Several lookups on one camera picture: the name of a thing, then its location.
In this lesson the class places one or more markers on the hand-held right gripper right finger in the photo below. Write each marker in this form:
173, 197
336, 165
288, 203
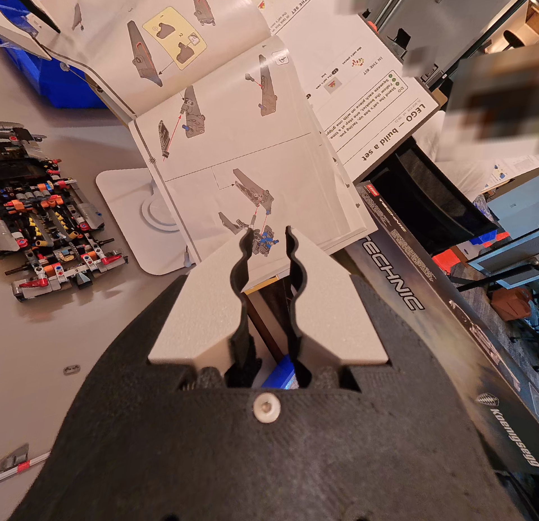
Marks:
341, 318

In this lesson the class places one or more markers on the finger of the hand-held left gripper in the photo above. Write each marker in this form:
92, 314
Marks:
21, 34

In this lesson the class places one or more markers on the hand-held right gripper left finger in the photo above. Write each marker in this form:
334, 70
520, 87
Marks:
198, 318

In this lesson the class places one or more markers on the lego instruction booklet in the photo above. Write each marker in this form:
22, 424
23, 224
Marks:
252, 150

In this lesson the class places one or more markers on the dark printed lego box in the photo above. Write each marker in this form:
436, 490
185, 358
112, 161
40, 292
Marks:
442, 318

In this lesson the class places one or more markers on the dark grey lego connector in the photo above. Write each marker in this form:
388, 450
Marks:
71, 369

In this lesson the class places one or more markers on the large lego vehicle chassis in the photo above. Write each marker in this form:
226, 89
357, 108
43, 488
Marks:
50, 217

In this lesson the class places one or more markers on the grey and red lego rods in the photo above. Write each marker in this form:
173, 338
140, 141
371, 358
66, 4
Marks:
25, 466

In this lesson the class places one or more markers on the blue plastic bin with tag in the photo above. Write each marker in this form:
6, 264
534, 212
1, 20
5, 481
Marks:
54, 87

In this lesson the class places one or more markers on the white metal book stand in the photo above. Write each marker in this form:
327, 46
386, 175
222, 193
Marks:
122, 217

